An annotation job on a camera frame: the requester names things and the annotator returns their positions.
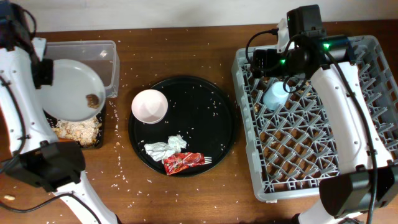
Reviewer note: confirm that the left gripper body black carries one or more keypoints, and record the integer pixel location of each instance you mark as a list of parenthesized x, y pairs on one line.
[(44, 72)]

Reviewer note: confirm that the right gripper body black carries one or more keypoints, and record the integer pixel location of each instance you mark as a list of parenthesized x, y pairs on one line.
[(272, 63)]

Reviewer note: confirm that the light blue plastic cup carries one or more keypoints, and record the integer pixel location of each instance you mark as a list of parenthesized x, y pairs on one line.
[(276, 95)]

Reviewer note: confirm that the grey plate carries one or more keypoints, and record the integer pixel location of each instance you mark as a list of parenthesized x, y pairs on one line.
[(65, 99)]

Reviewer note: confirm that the brown food lump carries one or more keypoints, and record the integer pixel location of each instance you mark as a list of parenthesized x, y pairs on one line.
[(93, 101)]

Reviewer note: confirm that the oats and nuts food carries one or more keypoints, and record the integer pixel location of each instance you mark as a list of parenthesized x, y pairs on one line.
[(83, 132)]

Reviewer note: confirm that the pink bowl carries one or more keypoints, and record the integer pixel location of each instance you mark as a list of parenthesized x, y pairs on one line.
[(149, 106)]

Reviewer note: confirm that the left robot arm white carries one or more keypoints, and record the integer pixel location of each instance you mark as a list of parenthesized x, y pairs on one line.
[(34, 88)]

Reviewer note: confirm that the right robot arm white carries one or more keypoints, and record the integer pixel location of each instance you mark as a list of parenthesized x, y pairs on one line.
[(368, 173)]

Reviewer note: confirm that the grey dishwasher rack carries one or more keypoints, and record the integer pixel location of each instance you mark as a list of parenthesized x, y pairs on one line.
[(290, 150)]

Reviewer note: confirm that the clear plastic bin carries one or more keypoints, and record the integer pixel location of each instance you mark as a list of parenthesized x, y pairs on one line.
[(100, 55)]

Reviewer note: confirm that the round black tray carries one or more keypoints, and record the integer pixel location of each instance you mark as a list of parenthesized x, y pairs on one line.
[(200, 112)]

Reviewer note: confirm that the black rectangular tray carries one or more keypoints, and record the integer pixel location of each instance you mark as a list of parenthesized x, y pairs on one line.
[(100, 116)]

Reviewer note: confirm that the white plastic fork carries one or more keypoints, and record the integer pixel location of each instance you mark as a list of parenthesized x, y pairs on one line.
[(208, 160)]

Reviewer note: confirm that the peanut on table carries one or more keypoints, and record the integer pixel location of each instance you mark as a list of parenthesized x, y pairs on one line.
[(9, 197)]

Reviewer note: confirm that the red snack wrapper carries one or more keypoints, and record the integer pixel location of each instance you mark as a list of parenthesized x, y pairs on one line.
[(181, 161)]

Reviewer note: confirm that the crumpled white tissue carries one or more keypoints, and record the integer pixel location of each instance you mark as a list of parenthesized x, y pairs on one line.
[(162, 150)]

